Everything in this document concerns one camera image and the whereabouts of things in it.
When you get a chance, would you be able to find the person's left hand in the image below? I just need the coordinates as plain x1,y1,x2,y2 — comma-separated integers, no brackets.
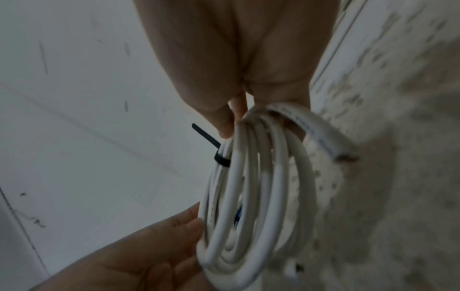
28,201,209,291

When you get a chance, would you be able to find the person's right hand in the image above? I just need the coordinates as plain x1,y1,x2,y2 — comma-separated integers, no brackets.
132,0,343,141

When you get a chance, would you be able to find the single black cable tie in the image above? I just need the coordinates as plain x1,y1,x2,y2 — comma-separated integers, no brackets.
191,122,232,169

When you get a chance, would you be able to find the white cable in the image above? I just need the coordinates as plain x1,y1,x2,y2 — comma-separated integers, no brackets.
196,102,360,291

